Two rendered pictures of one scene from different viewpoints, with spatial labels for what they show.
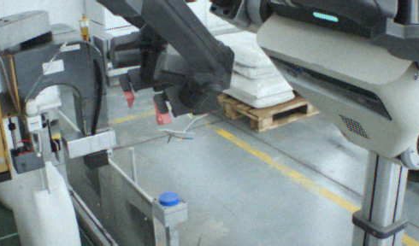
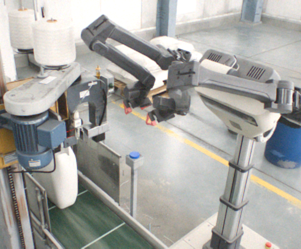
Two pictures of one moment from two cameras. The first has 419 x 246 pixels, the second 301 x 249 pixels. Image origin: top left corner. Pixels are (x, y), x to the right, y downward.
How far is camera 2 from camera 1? 0.65 m
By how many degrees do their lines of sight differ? 12
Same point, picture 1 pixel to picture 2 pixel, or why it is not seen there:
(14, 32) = (70, 78)
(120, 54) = (131, 93)
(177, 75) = (165, 106)
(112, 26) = not seen: hidden behind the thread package
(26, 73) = (72, 97)
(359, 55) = (246, 101)
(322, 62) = (229, 102)
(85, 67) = (99, 93)
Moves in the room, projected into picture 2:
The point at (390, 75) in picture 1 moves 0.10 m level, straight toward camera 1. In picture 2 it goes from (261, 111) to (263, 122)
